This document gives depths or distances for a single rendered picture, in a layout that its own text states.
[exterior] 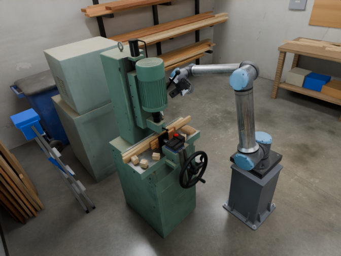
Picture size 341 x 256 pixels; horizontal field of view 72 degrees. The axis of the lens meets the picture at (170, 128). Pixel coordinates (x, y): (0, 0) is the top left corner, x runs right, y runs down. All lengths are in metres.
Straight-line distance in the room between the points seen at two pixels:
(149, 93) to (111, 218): 1.44
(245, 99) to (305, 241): 1.41
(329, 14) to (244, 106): 2.98
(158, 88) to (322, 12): 3.32
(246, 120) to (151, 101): 0.62
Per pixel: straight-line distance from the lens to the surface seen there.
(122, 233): 2.38
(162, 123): 1.64
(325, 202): 2.78
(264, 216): 2.46
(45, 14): 3.59
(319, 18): 4.38
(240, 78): 1.46
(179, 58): 4.24
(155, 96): 1.48
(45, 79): 3.19
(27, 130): 1.95
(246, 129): 1.62
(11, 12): 3.51
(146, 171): 1.56
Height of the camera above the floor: 1.99
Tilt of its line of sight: 35 degrees down
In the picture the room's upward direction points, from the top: 5 degrees counter-clockwise
